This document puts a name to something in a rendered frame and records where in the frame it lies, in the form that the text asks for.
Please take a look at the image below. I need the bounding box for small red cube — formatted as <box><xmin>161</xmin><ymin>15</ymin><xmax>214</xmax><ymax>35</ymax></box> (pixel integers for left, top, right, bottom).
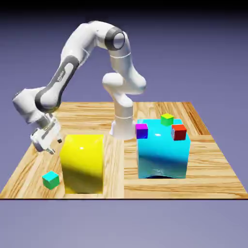
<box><xmin>170</xmin><ymin>124</ymin><xmax>187</xmax><ymax>141</ymax></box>

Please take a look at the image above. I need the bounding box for small purple cube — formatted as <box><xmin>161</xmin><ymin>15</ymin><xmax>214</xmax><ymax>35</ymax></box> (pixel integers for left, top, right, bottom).
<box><xmin>135</xmin><ymin>123</ymin><xmax>149</xmax><ymax>140</ymax></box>

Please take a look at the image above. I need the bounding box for small teal cube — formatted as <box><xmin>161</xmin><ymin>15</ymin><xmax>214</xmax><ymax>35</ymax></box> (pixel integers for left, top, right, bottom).
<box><xmin>42</xmin><ymin>170</ymin><xmax>60</xmax><ymax>190</ymax></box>

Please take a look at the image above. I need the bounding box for large yellow box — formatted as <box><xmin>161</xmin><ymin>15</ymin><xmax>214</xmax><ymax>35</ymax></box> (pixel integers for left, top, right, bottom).
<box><xmin>60</xmin><ymin>134</ymin><xmax>105</xmax><ymax>194</ymax></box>

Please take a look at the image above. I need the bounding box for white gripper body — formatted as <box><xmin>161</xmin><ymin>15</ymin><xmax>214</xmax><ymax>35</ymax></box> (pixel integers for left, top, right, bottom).
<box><xmin>30</xmin><ymin>120</ymin><xmax>62</xmax><ymax>153</ymax></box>

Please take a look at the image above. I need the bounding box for small green cube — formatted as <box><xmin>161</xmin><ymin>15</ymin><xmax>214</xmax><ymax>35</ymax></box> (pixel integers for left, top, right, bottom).
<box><xmin>160</xmin><ymin>113</ymin><xmax>174</xmax><ymax>126</ymax></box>

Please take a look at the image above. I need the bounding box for large cyan box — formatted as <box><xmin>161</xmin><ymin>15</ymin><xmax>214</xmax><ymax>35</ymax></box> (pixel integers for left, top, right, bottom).
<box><xmin>137</xmin><ymin>118</ymin><xmax>191</xmax><ymax>179</ymax></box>

